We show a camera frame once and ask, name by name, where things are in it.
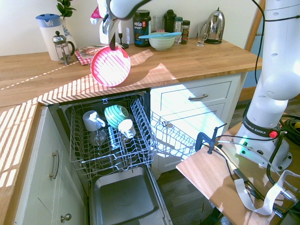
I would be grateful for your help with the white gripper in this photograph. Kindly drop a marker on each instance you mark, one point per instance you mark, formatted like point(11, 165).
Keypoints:
point(106, 32)

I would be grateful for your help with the pink plastic plate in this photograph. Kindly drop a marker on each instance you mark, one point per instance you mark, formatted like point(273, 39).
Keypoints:
point(110, 68)

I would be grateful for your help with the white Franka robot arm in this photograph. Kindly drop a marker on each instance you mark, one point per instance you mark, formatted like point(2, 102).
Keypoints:
point(276, 70)

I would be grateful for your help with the grey dishwasher door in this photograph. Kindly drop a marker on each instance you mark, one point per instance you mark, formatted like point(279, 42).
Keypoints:
point(124, 199)

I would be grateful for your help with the black candle holder with candle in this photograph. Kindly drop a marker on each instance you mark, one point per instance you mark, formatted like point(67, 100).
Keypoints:
point(123, 41)

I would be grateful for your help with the white twisted candle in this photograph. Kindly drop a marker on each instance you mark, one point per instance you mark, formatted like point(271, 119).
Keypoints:
point(127, 35)

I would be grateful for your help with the food magazine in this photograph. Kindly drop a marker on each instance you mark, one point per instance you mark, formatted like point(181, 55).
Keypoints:
point(90, 50)

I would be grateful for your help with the black Vega protein tub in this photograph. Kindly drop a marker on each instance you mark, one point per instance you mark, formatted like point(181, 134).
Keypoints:
point(141, 28)

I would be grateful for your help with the pink white cloth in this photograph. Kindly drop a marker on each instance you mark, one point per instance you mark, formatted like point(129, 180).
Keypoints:
point(95, 15)

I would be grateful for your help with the red checked cloth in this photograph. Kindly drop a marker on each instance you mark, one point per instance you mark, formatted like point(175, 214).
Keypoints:
point(83, 59)

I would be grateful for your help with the white vase blue print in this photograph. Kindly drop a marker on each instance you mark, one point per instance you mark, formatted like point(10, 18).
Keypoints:
point(69, 35)

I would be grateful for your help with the blue spatula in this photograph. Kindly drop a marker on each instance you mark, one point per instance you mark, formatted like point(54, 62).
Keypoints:
point(159, 35)

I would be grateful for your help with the pale green bowl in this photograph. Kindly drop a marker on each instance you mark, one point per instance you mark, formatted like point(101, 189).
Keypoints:
point(161, 43)

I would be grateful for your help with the clear glass jar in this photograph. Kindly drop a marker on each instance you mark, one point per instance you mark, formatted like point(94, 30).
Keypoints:
point(158, 23)

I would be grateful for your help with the glass french press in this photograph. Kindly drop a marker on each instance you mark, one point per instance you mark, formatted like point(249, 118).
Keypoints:
point(62, 49)

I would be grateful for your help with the green leafy plant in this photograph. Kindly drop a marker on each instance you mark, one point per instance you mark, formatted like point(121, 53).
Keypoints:
point(65, 8)

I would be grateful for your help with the black shaker bottle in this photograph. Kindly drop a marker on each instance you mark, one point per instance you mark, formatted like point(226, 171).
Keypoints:
point(170, 21)

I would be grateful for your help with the white water filter pitcher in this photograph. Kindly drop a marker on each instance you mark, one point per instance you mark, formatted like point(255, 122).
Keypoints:
point(49, 32)

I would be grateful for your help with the clear bottle green lid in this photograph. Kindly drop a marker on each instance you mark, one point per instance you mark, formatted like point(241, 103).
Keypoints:
point(178, 25)

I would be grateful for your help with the dark spice jar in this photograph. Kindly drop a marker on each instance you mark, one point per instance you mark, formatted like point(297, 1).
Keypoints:
point(185, 32)

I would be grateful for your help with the teal striped bowl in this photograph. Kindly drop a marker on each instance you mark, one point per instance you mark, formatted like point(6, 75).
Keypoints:
point(113, 116)

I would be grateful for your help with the small white cup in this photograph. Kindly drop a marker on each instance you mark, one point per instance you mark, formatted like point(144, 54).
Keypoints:
point(126, 129)

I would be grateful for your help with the white drawer front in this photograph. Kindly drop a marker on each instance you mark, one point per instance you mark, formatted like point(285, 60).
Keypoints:
point(197, 91)

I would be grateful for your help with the clear drinking glass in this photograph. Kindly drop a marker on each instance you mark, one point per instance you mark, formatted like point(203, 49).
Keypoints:
point(97, 138)

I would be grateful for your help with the stainless steel kettle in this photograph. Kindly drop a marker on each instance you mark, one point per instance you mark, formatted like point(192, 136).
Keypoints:
point(215, 25)

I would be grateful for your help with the blue screw clamp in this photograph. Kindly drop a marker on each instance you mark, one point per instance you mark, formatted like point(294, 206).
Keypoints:
point(202, 140)

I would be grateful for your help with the round metal cabinet knob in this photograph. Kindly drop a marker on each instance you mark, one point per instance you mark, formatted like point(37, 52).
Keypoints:
point(66, 218)

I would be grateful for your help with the wooden frame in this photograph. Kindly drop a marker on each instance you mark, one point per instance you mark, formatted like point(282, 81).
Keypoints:
point(254, 28)

